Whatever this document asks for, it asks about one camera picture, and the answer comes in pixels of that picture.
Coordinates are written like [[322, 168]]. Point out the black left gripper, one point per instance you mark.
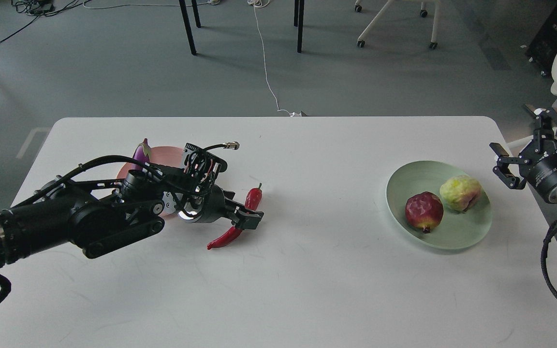
[[218, 204]]

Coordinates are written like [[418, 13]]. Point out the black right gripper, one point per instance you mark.
[[538, 169]]

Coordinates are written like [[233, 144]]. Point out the red chili pepper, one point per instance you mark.
[[252, 201]]

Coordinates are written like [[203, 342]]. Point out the yellow-green apple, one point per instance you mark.
[[461, 192]]

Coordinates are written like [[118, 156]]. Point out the purple eggplant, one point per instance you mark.
[[143, 152]]

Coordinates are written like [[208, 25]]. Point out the red pomegranate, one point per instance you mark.
[[424, 211]]

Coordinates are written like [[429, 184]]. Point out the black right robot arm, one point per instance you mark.
[[552, 231]]

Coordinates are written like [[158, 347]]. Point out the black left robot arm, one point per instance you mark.
[[114, 201]]

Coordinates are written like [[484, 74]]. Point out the pink plate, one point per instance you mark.
[[163, 155]]

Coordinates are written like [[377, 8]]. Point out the green plate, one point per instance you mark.
[[458, 230]]

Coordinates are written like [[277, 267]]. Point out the black cabinet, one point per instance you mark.
[[543, 48]]

